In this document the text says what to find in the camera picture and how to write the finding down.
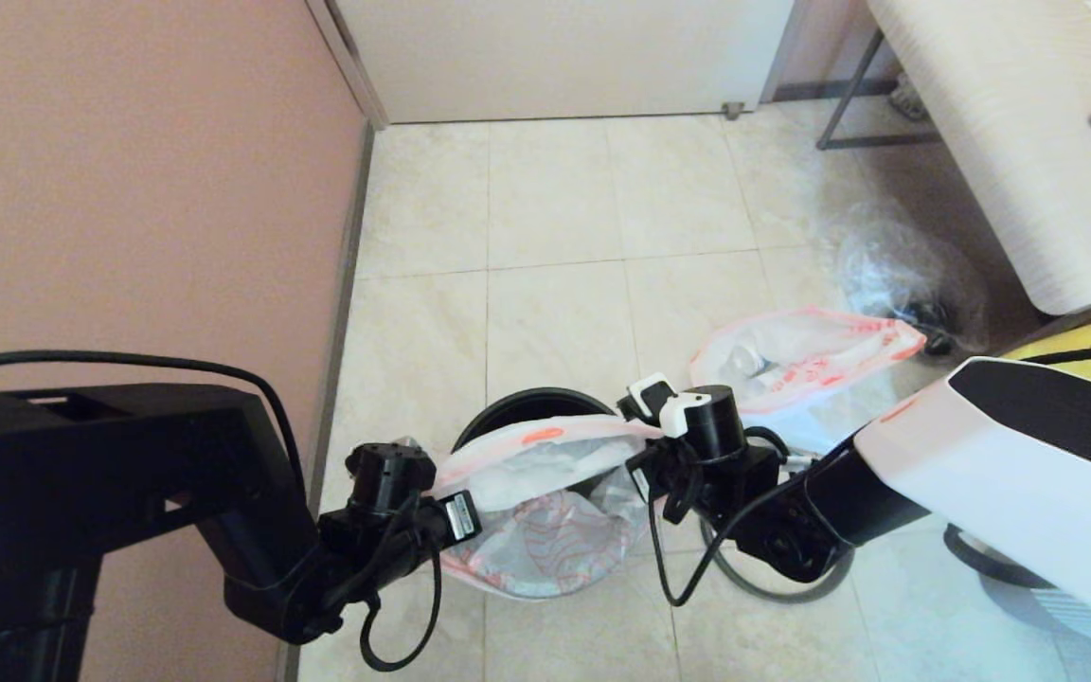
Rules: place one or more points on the clear plastic bottle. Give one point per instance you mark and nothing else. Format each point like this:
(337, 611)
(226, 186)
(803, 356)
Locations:
(749, 365)

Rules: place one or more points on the pink fabric partition panel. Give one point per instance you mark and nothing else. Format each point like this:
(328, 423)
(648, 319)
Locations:
(129, 189)

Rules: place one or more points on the small white grey object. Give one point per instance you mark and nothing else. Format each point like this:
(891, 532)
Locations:
(907, 99)

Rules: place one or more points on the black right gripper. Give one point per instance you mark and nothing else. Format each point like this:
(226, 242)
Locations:
(716, 483)

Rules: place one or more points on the beige table with metal legs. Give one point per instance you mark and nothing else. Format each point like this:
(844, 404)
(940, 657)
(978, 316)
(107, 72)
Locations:
(1010, 142)

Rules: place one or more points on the red-printed trash bag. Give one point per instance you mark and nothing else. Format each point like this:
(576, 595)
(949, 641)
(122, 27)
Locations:
(811, 360)

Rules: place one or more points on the white red-printed plastic bag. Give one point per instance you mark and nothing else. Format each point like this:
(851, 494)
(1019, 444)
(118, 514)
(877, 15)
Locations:
(545, 511)

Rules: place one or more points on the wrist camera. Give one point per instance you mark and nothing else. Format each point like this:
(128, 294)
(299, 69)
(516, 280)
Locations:
(389, 474)
(688, 412)

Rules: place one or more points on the black trash bin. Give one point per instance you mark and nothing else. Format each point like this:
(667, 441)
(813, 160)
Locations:
(527, 407)

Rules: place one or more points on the clear crumpled plastic bag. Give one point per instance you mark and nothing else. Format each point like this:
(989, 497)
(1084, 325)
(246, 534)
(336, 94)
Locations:
(886, 265)

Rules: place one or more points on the white door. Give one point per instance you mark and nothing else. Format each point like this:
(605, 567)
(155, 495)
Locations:
(555, 57)

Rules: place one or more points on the small metal door stopper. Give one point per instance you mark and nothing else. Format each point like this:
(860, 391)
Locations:
(733, 109)

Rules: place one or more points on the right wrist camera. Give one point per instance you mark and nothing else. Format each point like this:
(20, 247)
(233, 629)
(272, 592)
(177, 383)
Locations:
(688, 412)

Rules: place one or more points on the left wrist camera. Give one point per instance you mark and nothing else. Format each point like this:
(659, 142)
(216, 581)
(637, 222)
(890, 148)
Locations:
(389, 474)

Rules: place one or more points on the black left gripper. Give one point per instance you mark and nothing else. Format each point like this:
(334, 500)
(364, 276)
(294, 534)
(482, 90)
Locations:
(384, 549)

